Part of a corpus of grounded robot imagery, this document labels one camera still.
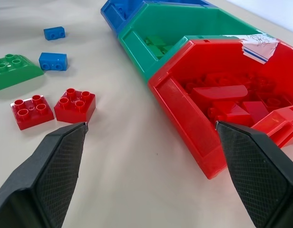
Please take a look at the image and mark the torn white paper label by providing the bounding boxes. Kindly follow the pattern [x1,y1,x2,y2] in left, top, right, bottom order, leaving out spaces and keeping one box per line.
[241,34,279,64]

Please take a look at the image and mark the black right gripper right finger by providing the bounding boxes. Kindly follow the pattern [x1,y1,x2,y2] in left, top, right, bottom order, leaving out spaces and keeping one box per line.
[215,120,293,228]

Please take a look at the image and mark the red curved building brick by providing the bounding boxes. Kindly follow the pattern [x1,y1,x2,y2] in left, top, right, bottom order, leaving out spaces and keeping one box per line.
[192,85,248,103]

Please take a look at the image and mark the red four-stud building brick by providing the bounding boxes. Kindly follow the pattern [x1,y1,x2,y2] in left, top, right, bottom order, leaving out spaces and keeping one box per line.
[10,95,55,131]
[53,88,97,124]

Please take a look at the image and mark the red sloped building brick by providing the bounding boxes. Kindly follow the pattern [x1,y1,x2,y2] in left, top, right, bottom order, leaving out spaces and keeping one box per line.
[212,101,253,124]
[241,101,273,124]

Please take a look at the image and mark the green plastic storage bin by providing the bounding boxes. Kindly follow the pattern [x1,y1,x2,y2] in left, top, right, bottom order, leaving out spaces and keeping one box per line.
[117,2,277,84]

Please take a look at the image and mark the red plastic storage bin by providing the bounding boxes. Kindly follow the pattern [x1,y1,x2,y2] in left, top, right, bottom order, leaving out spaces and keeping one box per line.
[147,36,293,180]

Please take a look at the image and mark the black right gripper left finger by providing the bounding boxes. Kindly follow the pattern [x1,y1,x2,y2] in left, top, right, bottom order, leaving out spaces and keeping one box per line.
[0,122,88,228]

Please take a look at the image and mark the green curved building brick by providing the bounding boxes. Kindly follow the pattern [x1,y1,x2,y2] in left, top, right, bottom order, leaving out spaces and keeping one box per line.
[0,54,45,93]

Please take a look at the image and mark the blue two-stud building brick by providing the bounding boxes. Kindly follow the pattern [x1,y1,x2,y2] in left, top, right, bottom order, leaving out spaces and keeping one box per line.
[43,27,66,41]
[38,52,68,71]

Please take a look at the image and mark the blue plastic storage bin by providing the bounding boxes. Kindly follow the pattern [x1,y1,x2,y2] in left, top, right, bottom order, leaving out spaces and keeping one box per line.
[100,0,216,33]

